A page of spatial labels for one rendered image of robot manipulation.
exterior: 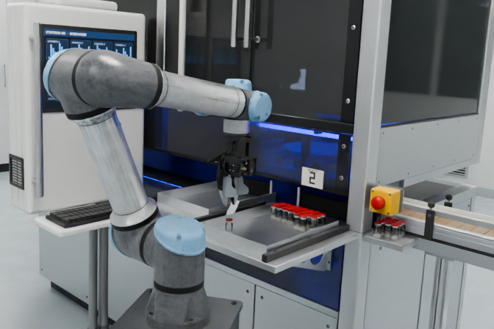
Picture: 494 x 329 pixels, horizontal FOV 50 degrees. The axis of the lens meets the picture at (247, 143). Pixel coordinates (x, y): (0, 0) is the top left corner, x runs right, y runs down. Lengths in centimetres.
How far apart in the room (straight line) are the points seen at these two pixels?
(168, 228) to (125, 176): 15
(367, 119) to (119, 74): 83
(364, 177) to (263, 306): 66
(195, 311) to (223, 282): 89
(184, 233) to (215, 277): 98
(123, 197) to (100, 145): 14
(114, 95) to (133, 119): 116
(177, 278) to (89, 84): 46
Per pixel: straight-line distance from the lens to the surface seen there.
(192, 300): 125
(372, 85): 161
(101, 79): 105
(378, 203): 160
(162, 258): 122
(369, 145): 163
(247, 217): 173
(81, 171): 213
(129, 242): 130
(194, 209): 177
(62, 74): 113
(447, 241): 169
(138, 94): 106
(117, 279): 272
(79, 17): 208
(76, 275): 305
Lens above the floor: 140
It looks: 9 degrees down
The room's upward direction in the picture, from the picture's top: 3 degrees clockwise
